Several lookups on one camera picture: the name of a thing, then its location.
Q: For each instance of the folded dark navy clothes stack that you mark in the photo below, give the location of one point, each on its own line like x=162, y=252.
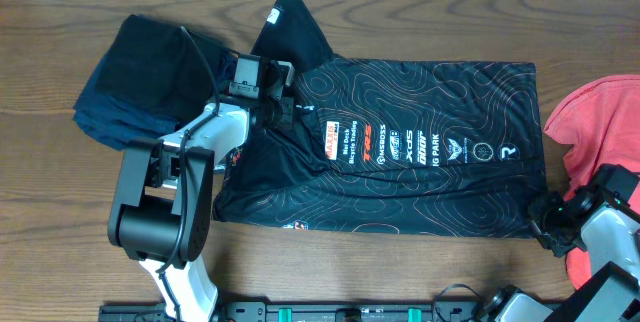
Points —
x=154, y=79

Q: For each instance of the red shirt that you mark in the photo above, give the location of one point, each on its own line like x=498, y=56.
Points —
x=600, y=123

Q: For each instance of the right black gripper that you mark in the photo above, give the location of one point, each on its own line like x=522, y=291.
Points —
x=539, y=211

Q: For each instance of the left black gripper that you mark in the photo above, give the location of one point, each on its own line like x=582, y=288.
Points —
x=288, y=113

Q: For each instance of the black jersey with orange contour lines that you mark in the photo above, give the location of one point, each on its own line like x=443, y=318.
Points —
x=438, y=148

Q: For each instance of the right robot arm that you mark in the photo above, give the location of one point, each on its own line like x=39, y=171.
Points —
x=609, y=235

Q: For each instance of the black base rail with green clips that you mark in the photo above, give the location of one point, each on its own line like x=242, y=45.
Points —
x=325, y=312

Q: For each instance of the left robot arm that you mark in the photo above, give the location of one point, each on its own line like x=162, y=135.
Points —
x=163, y=201

